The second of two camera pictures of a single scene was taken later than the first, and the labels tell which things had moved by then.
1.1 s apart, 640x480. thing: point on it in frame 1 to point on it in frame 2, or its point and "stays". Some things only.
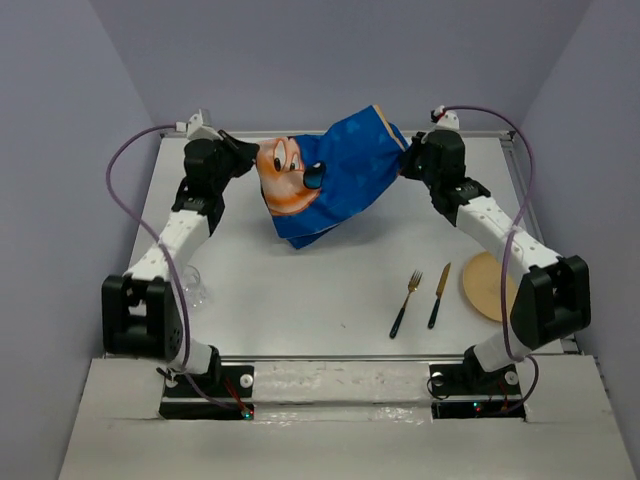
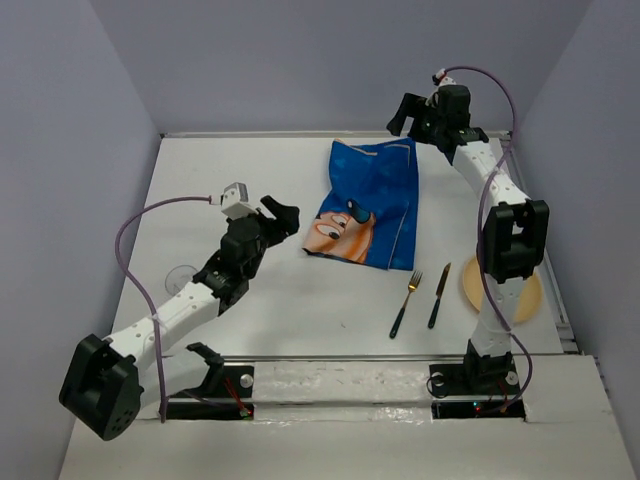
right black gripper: (421, 142) to (412, 106)
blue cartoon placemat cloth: (313, 185) to (369, 214)
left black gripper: (242, 152) to (285, 219)
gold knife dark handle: (438, 293) stays
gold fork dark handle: (412, 286) stays
